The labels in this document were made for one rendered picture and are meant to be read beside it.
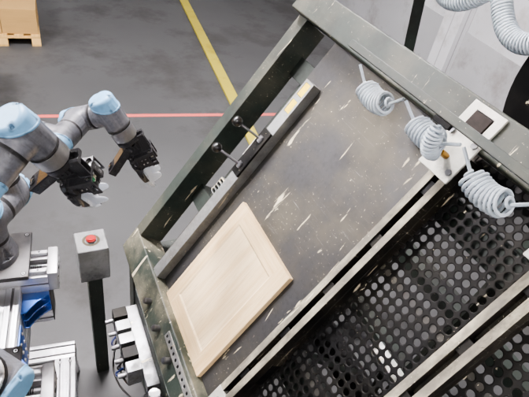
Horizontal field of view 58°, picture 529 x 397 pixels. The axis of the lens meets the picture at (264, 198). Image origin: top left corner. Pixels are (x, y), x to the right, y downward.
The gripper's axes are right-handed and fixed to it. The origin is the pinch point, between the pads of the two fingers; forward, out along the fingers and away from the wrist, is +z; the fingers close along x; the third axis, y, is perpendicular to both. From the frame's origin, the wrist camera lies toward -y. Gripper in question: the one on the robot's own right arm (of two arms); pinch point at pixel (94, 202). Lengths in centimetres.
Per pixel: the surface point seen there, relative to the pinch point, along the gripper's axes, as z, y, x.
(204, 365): 63, 6, -31
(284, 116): 37, 48, 42
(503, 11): 21, 120, 51
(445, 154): 5, 85, -4
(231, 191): 53, 23, 27
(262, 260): 48, 32, -4
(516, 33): 22, 121, 42
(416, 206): 16, 78, -11
